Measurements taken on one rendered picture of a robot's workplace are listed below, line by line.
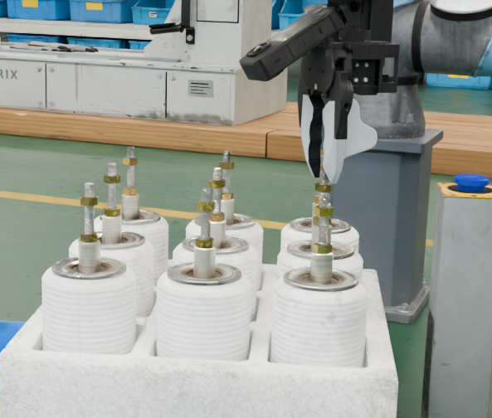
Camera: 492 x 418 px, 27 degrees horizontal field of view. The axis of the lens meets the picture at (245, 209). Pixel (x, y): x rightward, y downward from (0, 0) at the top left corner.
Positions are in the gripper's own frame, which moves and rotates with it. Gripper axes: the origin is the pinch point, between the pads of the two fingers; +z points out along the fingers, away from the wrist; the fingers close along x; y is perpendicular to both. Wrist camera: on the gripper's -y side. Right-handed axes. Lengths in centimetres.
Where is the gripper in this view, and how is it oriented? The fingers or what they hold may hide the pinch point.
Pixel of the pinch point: (319, 168)
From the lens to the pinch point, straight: 114.4
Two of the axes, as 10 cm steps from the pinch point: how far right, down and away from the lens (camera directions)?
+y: 9.1, -0.6, 4.1
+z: -0.3, 9.8, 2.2
